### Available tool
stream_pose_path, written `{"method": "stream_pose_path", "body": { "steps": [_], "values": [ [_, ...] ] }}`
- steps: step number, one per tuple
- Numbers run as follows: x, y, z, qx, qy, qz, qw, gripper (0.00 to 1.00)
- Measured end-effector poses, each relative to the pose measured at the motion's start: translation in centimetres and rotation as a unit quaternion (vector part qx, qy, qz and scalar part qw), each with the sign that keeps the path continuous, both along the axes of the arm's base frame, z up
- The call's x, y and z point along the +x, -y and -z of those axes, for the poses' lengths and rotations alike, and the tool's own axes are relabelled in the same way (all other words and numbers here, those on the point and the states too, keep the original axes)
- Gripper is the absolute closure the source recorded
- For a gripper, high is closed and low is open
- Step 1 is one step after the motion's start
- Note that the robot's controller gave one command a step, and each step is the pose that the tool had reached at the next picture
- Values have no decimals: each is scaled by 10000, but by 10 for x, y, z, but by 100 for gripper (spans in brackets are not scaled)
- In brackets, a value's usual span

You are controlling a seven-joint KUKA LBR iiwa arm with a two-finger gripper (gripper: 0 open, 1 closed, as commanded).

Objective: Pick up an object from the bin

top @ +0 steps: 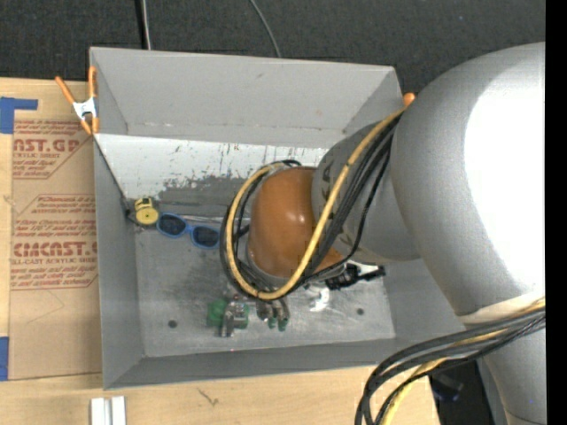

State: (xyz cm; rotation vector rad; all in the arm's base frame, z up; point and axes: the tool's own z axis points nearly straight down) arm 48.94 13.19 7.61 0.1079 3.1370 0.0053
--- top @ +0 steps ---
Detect brown cardboard board red print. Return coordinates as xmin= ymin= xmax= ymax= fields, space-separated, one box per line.
xmin=0 ymin=76 xmax=104 ymax=383

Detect black cylinder on white bracket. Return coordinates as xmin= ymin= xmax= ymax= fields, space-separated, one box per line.
xmin=308 ymin=262 xmax=387 ymax=313

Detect yellow tape measure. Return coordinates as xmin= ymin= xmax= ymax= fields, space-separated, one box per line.
xmin=134 ymin=196 xmax=160 ymax=227

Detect blue sunglasses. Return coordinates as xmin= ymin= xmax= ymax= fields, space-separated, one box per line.
xmin=155 ymin=212 xmax=221 ymax=250

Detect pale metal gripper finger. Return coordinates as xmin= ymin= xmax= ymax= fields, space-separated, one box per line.
xmin=233 ymin=301 xmax=251 ymax=329
xmin=218 ymin=309 xmax=237 ymax=339

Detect grey metal bin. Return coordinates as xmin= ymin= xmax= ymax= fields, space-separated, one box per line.
xmin=88 ymin=45 xmax=467 ymax=391

